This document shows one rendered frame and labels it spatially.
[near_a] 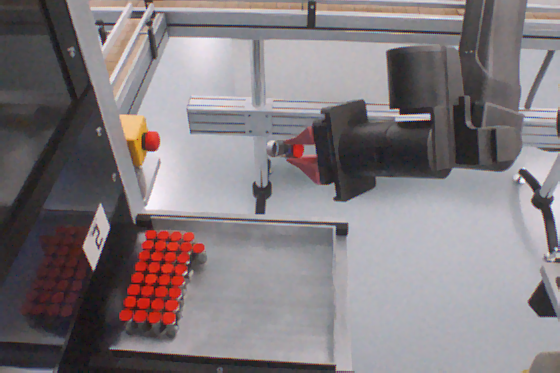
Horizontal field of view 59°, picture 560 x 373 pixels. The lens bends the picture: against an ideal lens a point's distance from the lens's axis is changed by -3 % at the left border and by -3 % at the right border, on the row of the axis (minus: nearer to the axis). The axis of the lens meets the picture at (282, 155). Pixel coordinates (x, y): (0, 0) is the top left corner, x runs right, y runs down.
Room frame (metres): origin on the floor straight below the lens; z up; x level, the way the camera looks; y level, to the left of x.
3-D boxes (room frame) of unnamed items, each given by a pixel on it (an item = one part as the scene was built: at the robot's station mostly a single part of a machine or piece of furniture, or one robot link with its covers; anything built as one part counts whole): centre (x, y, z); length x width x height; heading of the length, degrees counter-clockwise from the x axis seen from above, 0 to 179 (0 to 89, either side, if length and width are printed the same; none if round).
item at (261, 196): (1.42, 0.08, 0.07); 0.50 x 0.08 x 0.14; 177
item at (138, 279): (0.47, 0.24, 0.90); 0.18 x 0.02 x 0.05; 176
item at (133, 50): (1.02, 0.43, 0.92); 0.69 x 0.16 x 0.16; 177
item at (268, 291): (0.46, 0.08, 0.90); 0.34 x 0.26 x 0.04; 86
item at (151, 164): (0.74, 0.34, 0.87); 0.14 x 0.13 x 0.02; 87
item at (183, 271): (0.47, 0.17, 0.90); 0.18 x 0.02 x 0.05; 176
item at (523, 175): (1.36, -1.06, 0.07); 0.50 x 0.08 x 0.14; 177
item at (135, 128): (0.72, 0.30, 1.00); 0.08 x 0.07 x 0.07; 87
